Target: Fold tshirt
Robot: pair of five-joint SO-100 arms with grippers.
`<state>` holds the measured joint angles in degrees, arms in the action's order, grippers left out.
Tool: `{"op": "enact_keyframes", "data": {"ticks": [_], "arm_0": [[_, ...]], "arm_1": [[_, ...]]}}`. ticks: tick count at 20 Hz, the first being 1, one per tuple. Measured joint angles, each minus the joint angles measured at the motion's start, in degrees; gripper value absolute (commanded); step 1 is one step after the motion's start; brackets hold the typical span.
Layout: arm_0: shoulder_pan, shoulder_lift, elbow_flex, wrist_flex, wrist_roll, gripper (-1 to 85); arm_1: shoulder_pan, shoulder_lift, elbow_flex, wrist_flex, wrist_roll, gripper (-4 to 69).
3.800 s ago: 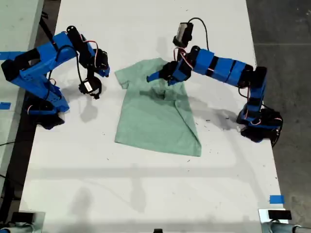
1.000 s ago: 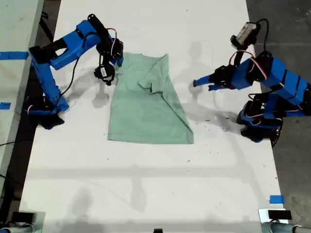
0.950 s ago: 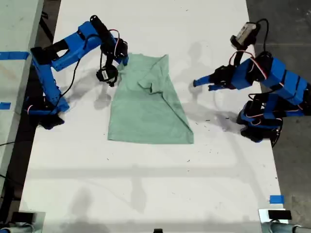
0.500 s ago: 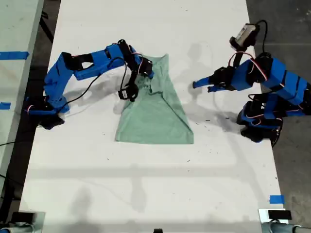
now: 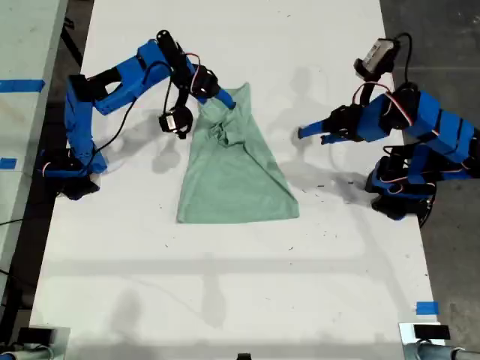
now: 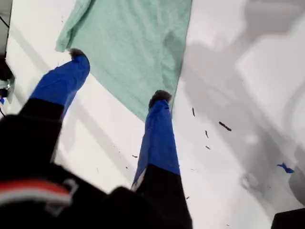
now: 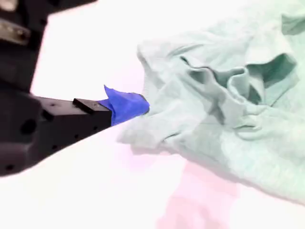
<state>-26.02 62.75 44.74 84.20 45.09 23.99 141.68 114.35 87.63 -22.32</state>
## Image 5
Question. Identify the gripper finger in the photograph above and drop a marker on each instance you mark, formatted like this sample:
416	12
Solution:
315	129
226	98
204	101
335	139

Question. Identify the pale green T-shirt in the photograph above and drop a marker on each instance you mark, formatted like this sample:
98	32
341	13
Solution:
225	180

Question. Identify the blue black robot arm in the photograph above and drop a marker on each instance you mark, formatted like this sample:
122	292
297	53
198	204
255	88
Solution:
80	123
442	127

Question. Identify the black stand rod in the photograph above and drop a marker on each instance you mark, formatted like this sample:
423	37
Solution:
73	45

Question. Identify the long blue tape strip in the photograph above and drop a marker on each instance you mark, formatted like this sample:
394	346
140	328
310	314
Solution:
22	86

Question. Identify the pale grey side table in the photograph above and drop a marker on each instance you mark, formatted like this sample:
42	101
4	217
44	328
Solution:
22	37

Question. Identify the square blue tape piece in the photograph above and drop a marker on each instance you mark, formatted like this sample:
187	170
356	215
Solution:
427	308

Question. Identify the white mounting plate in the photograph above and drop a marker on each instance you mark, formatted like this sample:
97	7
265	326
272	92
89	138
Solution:
405	332

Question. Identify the short blue tape strip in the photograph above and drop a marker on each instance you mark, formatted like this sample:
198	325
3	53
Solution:
7	163

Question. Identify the small black box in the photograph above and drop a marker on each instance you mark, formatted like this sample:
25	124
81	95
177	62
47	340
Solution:
33	335
431	332

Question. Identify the black camera stalk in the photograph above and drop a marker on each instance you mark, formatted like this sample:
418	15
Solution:
182	98
369	88

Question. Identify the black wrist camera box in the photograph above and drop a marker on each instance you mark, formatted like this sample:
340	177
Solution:
378	54
168	123

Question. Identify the small black edge mount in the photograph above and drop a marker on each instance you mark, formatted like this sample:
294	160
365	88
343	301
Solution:
244	357

